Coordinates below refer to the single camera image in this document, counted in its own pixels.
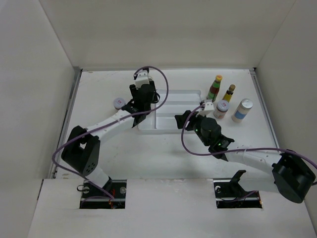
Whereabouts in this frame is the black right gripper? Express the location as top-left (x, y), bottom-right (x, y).
top-left (175, 110), bottom-right (210, 146)

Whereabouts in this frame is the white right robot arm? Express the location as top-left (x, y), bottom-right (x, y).
top-left (175, 110), bottom-right (316, 203)

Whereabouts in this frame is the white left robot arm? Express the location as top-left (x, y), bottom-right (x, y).
top-left (61, 80), bottom-right (159, 198)

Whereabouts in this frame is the white divided organizer tray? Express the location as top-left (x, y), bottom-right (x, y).
top-left (138, 89), bottom-right (201, 134)

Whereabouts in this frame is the brown sauce jar white lid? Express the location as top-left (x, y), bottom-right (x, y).
top-left (213, 100), bottom-right (230, 119)

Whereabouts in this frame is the red chili sauce bottle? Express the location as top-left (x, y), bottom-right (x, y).
top-left (207, 75), bottom-right (222, 102)

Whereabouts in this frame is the small yellow oil bottle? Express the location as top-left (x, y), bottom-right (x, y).
top-left (222, 84), bottom-right (236, 102)

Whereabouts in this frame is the white powder shaker blue label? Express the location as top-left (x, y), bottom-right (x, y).
top-left (231, 98), bottom-right (253, 123)

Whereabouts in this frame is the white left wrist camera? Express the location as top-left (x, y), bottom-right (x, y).
top-left (133, 68), bottom-right (152, 89)

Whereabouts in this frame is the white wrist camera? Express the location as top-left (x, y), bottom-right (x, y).
top-left (133, 68), bottom-right (152, 89)
top-left (198, 100), bottom-right (214, 116)

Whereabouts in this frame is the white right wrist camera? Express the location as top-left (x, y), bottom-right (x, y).
top-left (198, 100), bottom-right (214, 116)

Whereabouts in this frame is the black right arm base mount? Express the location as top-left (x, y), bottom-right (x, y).
top-left (213, 170), bottom-right (262, 209)

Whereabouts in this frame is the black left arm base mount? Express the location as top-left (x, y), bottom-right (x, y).
top-left (77, 180), bottom-right (127, 209)

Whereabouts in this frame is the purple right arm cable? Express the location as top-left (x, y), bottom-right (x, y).
top-left (181, 103), bottom-right (317, 185)

